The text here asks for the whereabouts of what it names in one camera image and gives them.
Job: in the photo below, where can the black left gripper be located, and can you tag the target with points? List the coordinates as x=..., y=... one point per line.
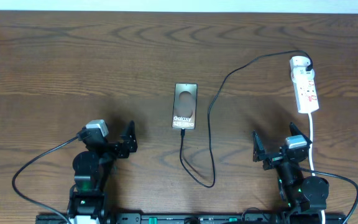
x=115, y=152

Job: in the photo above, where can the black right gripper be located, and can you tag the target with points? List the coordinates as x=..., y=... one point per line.
x=258, y=154

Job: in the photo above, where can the white power strip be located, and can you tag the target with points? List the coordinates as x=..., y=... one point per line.
x=305, y=90

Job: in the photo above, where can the bronze Galaxy smartphone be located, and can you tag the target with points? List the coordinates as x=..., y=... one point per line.
x=184, y=106

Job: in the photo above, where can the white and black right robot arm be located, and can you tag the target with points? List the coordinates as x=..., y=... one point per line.
x=306, y=196

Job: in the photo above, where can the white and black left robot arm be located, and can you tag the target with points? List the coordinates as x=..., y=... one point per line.
x=87, y=203

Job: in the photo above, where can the white USB charger plug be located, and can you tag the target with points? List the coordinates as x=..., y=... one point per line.
x=301, y=61

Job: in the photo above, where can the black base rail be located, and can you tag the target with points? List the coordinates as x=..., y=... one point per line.
x=136, y=218

